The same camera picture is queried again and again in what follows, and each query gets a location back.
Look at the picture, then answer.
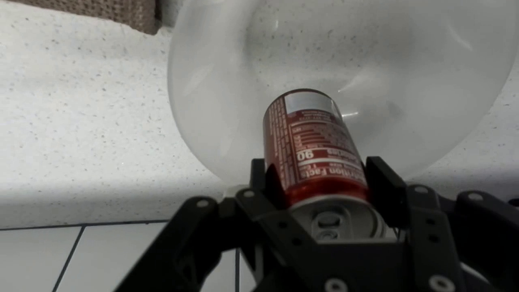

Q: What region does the translucent plastic bowl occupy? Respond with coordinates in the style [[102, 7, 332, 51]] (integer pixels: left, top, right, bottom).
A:
[[165, 0, 519, 186]]

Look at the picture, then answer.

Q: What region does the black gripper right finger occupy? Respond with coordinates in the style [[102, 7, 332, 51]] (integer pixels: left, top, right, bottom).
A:
[[363, 153, 519, 292]]

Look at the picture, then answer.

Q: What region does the red soda can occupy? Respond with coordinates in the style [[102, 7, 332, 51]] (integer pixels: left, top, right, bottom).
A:
[[262, 87, 402, 246]]

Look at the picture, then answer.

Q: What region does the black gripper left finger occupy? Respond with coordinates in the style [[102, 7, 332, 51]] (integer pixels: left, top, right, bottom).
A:
[[113, 157, 304, 292]]

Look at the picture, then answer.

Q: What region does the brown folded towel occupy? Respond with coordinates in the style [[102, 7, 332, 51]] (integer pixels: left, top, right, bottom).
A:
[[20, 0, 162, 35]]

